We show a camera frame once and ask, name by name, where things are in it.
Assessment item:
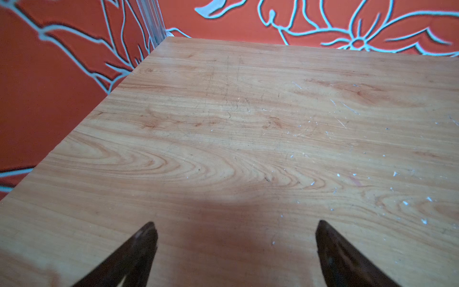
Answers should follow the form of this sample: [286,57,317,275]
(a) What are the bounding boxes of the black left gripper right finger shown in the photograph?
[316,220,399,287]

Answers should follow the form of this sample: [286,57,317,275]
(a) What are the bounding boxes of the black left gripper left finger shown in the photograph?
[74,221,158,287]

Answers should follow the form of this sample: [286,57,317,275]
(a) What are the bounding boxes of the aluminium corner frame post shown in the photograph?
[136,0,167,49]

